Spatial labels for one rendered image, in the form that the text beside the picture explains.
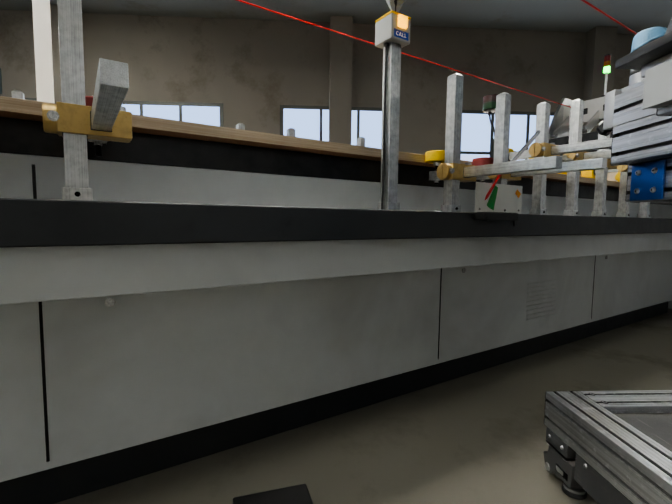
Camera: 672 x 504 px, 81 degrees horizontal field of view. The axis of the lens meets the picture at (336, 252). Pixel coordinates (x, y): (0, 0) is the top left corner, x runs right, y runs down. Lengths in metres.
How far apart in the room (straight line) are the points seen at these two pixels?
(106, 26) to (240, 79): 1.87
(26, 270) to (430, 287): 1.24
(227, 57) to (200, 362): 5.34
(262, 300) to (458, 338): 0.90
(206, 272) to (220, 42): 5.49
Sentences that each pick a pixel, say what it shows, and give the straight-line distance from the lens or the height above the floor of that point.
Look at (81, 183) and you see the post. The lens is 0.85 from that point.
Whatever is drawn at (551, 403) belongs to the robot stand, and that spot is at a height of 0.20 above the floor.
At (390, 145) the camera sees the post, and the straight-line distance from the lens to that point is 1.14.
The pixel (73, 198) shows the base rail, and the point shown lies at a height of 0.70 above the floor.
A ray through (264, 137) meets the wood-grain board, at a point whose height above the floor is 0.89.
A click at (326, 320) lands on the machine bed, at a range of 1.30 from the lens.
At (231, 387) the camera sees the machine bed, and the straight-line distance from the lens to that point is 1.22.
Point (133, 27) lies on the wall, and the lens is 6.65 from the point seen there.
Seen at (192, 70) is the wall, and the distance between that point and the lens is 6.22.
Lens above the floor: 0.67
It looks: 5 degrees down
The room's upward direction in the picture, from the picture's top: 1 degrees clockwise
